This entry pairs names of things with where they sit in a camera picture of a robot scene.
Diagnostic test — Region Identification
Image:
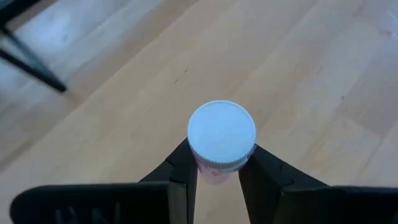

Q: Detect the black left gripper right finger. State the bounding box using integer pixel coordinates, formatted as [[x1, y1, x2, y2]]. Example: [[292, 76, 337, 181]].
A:
[[238, 144, 398, 224]]

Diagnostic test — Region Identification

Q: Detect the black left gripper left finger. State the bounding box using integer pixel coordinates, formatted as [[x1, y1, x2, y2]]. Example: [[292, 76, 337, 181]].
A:
[[9, 138, 198, 224]]

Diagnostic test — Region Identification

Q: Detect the pink medicine bottle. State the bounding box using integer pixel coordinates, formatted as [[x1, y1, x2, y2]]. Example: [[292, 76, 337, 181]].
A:
[[187, 100, 257, 185]]

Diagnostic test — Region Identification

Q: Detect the wooden shelf with black legs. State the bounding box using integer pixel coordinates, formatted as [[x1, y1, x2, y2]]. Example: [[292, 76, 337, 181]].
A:
[[0, 0, 68, 93]]

